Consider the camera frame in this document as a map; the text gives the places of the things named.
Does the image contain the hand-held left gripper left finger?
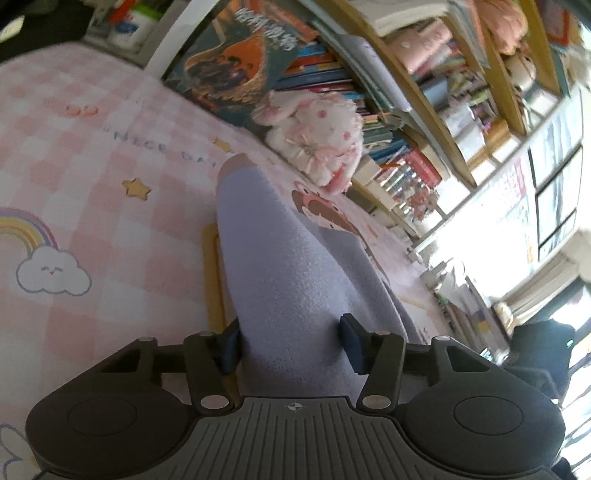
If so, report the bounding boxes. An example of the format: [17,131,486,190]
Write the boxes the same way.
[83,318,242,415]

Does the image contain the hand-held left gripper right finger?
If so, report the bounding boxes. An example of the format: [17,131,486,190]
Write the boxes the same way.
[340,313,502,414]

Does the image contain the purple and tan knit sweater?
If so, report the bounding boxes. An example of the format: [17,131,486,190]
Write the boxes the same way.
[216,154,423,398]

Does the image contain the white and pink plush bunny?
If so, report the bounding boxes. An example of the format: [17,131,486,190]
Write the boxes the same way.
[252,90,365,195]

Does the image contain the row of colourful books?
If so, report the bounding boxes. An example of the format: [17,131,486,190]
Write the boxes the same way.
[277,41,444,195]

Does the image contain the large illustrated book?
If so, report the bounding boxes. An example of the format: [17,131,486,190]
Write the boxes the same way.
[164,0,319,127]

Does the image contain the pink dotted pencil case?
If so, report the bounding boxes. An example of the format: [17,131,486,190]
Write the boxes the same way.
[392,18,455,75]

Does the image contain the white and wood bookshelf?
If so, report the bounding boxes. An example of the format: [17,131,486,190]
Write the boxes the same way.
[143,0,583,250]

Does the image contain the white jar with green lid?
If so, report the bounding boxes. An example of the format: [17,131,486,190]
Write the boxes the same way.
[111,0,162,44]

